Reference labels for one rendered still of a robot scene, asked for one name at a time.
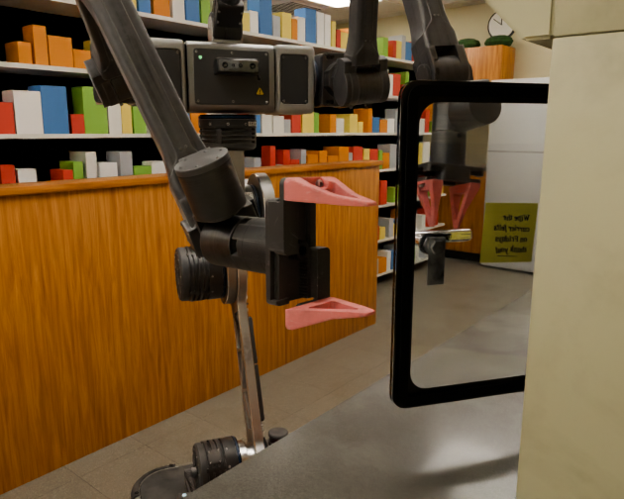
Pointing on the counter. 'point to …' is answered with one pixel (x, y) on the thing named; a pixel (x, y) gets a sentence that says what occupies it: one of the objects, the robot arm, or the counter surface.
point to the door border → (415, 226)
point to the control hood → (528, 19)
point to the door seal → (413, 232)
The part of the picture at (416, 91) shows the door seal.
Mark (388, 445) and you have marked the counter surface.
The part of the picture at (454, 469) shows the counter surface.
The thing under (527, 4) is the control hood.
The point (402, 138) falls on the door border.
